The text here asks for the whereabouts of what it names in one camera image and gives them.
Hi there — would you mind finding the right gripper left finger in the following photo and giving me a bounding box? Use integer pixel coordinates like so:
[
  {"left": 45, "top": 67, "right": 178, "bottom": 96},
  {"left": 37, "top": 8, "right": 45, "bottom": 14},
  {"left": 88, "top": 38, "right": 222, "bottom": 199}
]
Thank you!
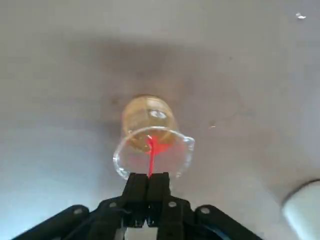
[{"left": 9, "top": 173, "right": 150, "bottom": 240}]

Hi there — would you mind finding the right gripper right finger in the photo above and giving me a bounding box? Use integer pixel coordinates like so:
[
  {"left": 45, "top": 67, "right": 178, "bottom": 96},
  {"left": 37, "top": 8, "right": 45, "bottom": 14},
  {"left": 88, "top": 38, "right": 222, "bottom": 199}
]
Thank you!
[{"left": 147, "top": 171, "right": 263, "bottom": 240}]

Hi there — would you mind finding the cream trash bin with lid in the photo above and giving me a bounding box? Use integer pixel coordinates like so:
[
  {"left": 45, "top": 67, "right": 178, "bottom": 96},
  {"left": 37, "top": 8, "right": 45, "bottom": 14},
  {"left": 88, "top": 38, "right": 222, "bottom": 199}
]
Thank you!
[{"left": 281, "top": 178, "right": 320, "bottom": 240}]

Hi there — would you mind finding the glass measuring cup orange solution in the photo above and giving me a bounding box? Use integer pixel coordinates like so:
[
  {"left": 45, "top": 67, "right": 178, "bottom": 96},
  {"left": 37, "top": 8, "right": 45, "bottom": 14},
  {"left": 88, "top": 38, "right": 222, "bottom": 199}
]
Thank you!
[{"left": 112, "top": 94, "right": 196, "bottom": 181}]

